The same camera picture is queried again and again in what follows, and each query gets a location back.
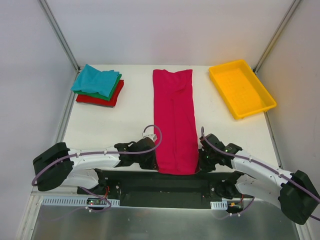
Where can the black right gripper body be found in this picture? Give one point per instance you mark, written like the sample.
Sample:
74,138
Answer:
203,163

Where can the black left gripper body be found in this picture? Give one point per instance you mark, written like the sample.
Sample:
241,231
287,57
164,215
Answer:
152,161

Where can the pink t shirt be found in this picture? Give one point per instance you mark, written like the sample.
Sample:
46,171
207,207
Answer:
174,114

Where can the yellow plastic tray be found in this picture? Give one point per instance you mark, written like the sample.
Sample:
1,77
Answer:
241,90

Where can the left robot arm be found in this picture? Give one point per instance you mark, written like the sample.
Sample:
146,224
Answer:
69,167

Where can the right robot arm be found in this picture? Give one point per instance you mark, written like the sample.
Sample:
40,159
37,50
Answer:
292,192

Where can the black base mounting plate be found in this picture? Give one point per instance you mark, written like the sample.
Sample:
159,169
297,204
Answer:
167,200

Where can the folded green t shirt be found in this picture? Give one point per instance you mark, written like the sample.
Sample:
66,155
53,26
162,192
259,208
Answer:
102,85

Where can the folded red t shirt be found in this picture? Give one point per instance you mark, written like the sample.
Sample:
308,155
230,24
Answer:
81,98

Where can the folded teal t shirt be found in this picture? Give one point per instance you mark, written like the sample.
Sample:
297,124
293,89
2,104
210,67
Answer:
90,71

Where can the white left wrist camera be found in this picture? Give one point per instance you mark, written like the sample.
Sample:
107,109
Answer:
151,136

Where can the white slotted cable duct right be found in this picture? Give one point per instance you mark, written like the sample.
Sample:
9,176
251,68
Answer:
219,205

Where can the white slotted cable duct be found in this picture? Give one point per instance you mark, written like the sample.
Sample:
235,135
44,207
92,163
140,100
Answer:
219,205
76,201

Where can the aluminium right side rail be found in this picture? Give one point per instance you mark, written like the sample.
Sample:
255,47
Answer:
264,145

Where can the aluminium rail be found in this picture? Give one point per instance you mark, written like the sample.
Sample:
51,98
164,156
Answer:
60,111
35,193
264,145

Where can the aluminium left side rail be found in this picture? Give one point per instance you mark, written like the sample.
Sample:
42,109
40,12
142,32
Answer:
60,111

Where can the white slotted cable duct left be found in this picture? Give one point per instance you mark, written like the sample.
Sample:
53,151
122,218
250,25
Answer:
76,201

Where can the aluminium front rail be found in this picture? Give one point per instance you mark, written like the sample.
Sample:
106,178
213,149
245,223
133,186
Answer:
35,193

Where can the aluminium corner post right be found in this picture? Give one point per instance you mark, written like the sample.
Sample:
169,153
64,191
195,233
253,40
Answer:
295,4

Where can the aluminium corner post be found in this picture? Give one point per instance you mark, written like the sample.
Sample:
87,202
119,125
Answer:
295,4
59,34

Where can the aluminium corner post left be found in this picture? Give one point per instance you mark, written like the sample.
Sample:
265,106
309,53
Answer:
59,34

